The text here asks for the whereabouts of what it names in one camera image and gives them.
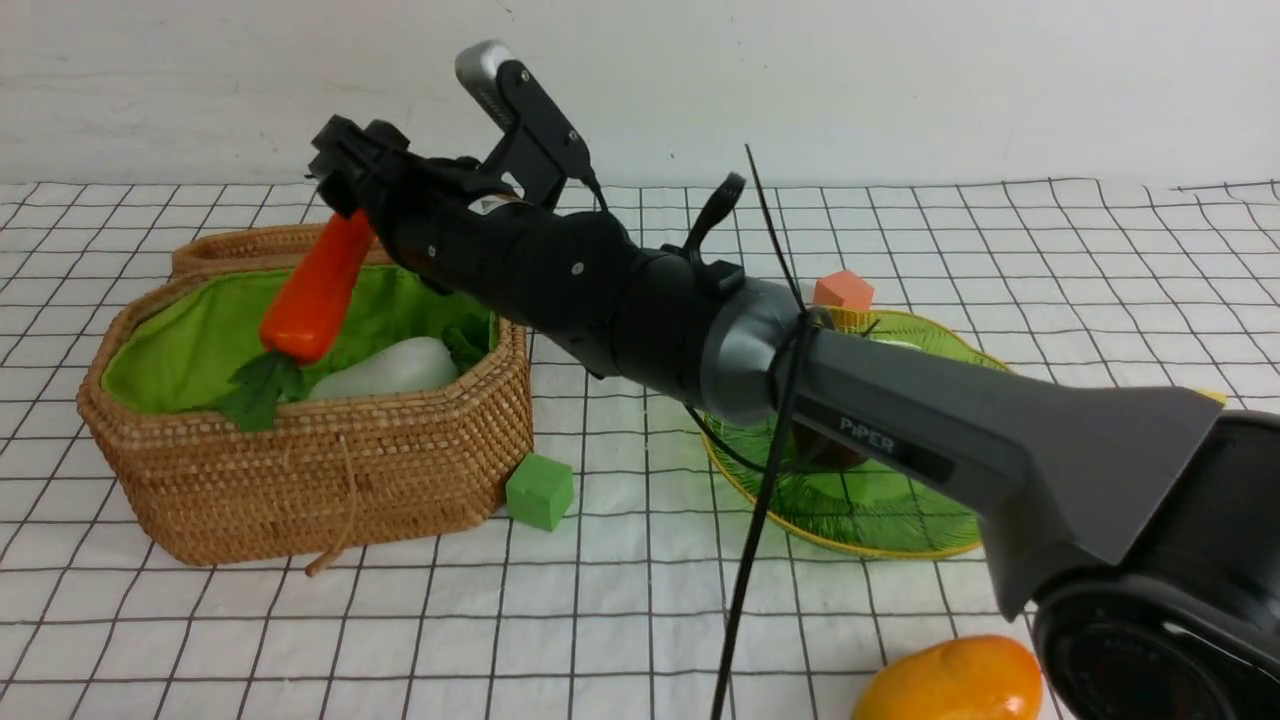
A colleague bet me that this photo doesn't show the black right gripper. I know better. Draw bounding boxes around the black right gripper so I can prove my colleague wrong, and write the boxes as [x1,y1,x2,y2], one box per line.
[308,115,558,301]

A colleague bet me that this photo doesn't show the orange toy carrot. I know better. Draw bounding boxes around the orange toy carrot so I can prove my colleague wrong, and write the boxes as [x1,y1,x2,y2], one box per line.
[212,210,374,432]

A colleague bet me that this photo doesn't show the orange toy mango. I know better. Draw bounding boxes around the orange toy mango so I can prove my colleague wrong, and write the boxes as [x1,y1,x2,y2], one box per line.
[851,634,1044,719]

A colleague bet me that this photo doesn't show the dark purple toy fruit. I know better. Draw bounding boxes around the dark purple toy fruit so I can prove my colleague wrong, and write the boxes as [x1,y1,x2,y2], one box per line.
[790,423,868,471]

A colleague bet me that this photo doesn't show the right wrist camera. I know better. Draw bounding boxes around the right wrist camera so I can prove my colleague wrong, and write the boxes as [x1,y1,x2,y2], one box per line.
[454,38,607,210]

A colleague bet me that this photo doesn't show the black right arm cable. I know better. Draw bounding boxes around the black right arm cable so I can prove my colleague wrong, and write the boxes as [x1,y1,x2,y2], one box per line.
[684,143,881,720]

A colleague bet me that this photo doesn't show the white toy radish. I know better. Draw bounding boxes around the white toy radish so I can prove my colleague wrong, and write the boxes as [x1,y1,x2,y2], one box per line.
[307,315,492,400]

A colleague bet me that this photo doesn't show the green glass leaf plate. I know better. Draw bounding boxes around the green glass leaf plate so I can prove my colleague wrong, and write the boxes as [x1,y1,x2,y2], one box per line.
[692,307,1009,560]

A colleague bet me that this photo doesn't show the orange foam cube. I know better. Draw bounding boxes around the orange foam cube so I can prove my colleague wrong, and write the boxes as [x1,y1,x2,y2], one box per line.
[812,269,876,313]

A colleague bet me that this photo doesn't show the woven rattan basket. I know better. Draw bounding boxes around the woven rattan basket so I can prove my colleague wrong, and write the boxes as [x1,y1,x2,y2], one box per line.
[77,260,534,573]

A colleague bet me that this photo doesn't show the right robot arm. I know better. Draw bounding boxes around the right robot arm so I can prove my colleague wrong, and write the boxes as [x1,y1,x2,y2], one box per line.
[308,117,1277,719]

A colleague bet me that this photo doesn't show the green foam cube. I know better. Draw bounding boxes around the green foam cube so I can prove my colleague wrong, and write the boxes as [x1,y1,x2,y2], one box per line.
[506,454,576,532]

